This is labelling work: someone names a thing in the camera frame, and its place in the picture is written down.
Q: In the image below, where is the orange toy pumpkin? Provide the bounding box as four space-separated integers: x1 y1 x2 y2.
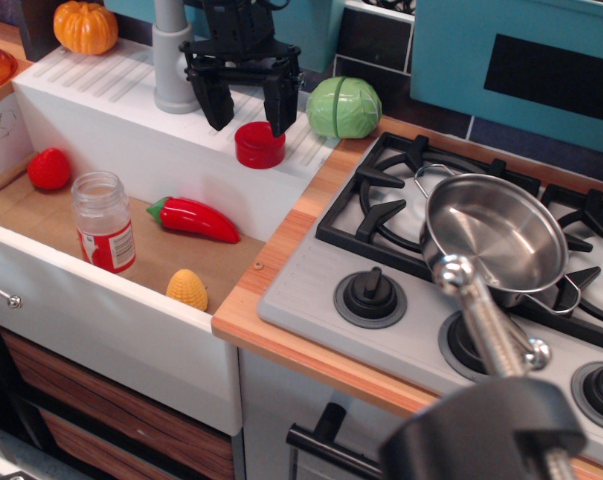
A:
53 1 119 55

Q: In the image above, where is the white toy sink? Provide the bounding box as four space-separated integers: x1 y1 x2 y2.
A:
0 40 335 436

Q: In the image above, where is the lower wooden drawer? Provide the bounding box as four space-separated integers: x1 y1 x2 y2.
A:
38 407 179 479

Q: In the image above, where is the black left stove knob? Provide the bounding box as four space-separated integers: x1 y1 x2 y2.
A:
333 267 408 330

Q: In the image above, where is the black oven door handle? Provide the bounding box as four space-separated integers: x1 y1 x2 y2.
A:
286 402 382 479

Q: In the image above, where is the grey toy faucet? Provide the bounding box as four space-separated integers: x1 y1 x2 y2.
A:
152 0 200 114

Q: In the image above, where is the clear jar with red label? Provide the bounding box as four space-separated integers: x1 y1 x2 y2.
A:
71 171 136 274

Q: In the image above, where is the stainless steel pot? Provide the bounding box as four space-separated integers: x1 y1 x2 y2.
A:
414 164 582 315

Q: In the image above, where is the teal toy microwave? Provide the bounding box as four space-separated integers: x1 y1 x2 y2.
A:
411 1 603 152

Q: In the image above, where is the black right stove knob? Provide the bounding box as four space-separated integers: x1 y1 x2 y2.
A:
571 362 603 428

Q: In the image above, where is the wooden drawer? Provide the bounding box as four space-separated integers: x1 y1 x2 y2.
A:
38 407 179 479
0 329 235 479

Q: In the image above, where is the red toy strawberry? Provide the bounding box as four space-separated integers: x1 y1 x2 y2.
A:
27 148 71 190

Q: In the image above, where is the red round plastic cap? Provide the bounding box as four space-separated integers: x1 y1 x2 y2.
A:
234 121 286 169

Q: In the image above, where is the green toy cabbage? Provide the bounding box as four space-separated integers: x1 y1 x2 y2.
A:
306 76 382 139

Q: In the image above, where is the black burner grate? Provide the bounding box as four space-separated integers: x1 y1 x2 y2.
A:
316 133 603 348

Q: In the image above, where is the yellow toy corn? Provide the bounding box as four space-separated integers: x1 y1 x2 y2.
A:
166 269 208 311

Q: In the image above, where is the upper wooden drawer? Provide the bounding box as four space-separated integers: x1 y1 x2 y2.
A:
0 329 235 479

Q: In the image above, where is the red toy chili pepper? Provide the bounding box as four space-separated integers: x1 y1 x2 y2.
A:
146 197 240 244

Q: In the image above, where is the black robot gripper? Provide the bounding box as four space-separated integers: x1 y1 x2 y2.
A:
180 1 302 137

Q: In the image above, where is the black stove knob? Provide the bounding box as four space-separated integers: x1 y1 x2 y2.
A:
571 362 603 428
333 267 408 330
438 311 488 382

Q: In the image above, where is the metal towel bar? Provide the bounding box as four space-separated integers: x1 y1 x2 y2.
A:
0 288 23 309

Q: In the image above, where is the black middle stove knob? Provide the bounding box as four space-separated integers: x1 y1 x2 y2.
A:
438 311 488 382

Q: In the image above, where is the grey toy stove top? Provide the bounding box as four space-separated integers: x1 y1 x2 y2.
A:
257 130 603 472

